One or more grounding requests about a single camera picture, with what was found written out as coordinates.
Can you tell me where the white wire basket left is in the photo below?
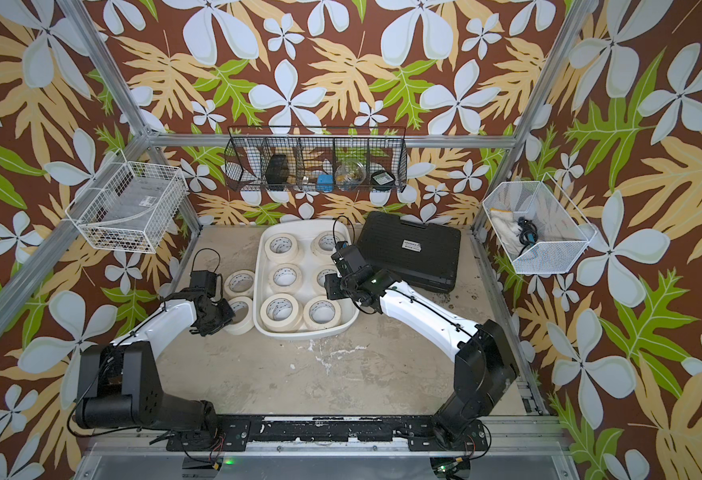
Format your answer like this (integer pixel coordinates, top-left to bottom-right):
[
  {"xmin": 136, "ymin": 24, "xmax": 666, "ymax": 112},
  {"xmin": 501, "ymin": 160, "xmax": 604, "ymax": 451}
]
[{"xmin": 66, "ymin": 153, "xmax": 188, "ymax": 254}]

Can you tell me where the masking tape roll six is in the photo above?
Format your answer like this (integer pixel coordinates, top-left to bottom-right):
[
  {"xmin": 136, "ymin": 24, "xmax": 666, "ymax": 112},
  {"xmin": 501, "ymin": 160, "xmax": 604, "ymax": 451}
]
[{"xmin": 303, "ymin": 296, "xmax": 342, "ymax": 331}]

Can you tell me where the masking tape roll four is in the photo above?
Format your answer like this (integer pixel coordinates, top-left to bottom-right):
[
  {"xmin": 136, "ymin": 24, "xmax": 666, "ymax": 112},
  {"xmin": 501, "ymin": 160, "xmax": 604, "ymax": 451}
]
[{"xmin": 310, "ymin": 231, "xmax": 336, "ymax": 258}]

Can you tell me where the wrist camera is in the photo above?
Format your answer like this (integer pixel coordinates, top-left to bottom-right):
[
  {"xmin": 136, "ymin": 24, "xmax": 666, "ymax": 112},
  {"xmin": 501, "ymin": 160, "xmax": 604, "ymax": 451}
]
[
  {"xmin": 189, "ymin": 270, "xmax": 218, "ymax": 298},
  {"xmin": 331, "ymin": 244, "xmax": 367, "ymax": 276}
]

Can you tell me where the masking tape roll one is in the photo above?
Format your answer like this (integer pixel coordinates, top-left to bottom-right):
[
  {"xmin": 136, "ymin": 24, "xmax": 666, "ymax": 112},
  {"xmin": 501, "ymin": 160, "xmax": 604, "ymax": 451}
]
[{"xmin": 223, "ymin": 269, "xmax": 255, "ymax": 299}]

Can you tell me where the white plastic storage box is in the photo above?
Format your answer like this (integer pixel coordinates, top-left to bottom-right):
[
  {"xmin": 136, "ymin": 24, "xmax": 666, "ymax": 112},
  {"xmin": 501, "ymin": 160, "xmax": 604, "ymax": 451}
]
[{"xmin": 253, "ymin": 219, "xmax": 359, "ymax": 341}]

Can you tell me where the black wire wall basket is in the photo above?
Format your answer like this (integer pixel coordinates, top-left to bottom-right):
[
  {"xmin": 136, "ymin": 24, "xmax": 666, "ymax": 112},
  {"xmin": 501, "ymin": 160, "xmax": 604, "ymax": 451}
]
[{"xmin": 222, "ymin": 125, "xmax": 408, "ymax": 193}]

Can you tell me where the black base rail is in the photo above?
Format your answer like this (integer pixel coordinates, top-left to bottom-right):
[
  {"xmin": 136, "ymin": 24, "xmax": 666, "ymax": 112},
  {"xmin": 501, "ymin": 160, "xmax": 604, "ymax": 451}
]
[{"xmin": 163, "ymin": 414, "xmax": 491, "ymax": 454}]

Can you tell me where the blue item in basket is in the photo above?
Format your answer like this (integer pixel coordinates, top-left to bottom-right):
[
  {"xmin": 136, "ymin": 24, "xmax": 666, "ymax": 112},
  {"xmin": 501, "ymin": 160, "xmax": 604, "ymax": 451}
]
[{"xmin": 316, "ymin": 174, "xmax": 334, "ymax": 193}]

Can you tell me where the masking tape roll five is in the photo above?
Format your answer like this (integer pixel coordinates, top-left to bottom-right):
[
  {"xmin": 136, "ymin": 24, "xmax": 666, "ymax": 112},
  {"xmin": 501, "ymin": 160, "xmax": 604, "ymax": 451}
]
[{"xmin": 267, "ymin": 263, "xmax": 303, "ymax": 294}]

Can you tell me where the white mesh basket right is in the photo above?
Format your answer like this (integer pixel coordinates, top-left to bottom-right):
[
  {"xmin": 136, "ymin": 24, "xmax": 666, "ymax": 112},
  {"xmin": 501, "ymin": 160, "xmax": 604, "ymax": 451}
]
[{"xmin": 482, "ymin": 174, "xmax": 597, "ymax": 275}]

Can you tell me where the masking tape roll two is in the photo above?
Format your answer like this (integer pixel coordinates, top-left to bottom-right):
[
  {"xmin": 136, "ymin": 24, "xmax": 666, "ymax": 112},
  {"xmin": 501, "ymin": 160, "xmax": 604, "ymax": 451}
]
[{"xmin": 264, "ymin": 233, "xmax": 301, "ymax": 264}]

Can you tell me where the masking tape roll three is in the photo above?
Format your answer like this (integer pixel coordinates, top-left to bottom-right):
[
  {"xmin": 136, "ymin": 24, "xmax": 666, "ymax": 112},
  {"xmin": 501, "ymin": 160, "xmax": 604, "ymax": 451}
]
[{"xmin": 223, "ymin": 296, "xmax": 254, "ymax": 336}]

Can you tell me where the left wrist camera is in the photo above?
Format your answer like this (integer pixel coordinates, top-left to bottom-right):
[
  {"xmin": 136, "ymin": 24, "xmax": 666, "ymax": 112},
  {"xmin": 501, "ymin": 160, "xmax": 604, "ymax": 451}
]
[{"xmin": 189, "ymin": 270, "xmax": 218, "ymax": 298}]

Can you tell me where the black plastic tool case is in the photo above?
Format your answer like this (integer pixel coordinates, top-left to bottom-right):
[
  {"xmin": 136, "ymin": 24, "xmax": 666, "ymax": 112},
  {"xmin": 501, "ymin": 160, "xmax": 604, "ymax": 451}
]
[{"xmin": 356, "ymin": 211, "xmax": 461, "ymax": 293}]

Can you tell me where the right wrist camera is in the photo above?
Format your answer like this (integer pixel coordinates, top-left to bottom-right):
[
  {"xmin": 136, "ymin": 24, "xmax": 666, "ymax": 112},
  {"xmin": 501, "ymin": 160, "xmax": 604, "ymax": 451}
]
[{"xmin": 331, "ymin": 244, "xmax": 367, "ymax": 276}]

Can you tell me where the black box in basket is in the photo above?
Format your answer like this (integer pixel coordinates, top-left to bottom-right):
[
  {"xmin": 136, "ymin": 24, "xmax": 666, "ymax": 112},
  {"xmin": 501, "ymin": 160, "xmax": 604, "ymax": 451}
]
[{"xmin": 265, "ymin": 154, "xmax": 290, "ymax": 190}]

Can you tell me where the black cable in basket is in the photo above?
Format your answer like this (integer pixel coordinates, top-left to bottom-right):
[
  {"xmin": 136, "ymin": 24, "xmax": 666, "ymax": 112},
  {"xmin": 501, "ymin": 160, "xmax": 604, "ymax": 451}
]
[{"xmin": 516, "ymin": 217, "xmax": 542, "ymax": 247}]

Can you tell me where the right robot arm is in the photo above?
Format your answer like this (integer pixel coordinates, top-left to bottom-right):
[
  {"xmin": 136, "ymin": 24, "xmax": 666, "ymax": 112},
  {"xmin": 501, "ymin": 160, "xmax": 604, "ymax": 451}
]
[{"xmin": 324, "ymin": 241, "xmax": 519, "ymax": 449}]

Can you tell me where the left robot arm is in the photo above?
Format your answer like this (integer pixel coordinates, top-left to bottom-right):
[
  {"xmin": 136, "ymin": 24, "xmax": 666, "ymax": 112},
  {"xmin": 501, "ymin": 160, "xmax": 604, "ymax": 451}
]
[{"xmin": 68, "ymin": 288, "xmax": 235, "ymax": 446}]

